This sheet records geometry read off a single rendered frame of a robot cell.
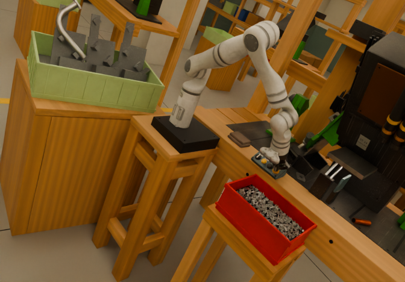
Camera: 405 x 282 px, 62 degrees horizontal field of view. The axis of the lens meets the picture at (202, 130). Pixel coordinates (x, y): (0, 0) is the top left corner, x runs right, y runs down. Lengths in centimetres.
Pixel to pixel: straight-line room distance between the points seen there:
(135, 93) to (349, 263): 123
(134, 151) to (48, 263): 75
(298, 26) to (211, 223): 130
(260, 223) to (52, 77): 109
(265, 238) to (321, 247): 33
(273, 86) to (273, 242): 53
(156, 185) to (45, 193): 66
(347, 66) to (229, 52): 90
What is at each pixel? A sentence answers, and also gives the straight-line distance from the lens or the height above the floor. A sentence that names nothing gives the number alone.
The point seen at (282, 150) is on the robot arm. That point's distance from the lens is 135.
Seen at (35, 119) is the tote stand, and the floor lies 73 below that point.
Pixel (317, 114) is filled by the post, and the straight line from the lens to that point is 205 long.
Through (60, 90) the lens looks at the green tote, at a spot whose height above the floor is 85.
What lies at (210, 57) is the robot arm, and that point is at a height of 128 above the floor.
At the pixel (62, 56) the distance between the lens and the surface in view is 189.
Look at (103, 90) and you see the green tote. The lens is 171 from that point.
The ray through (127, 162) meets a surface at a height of 62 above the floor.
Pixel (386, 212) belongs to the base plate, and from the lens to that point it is 190.
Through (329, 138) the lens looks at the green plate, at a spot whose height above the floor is 112.
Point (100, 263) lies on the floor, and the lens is 205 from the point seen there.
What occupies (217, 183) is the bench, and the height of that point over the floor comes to 26.
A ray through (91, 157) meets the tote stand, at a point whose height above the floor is 51.
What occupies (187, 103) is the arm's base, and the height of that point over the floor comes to 102.
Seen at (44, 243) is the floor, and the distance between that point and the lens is 209.
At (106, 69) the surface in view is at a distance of 188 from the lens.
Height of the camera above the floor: 157
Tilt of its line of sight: 24 degrees down
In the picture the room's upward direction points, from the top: 24 degrees clockwise
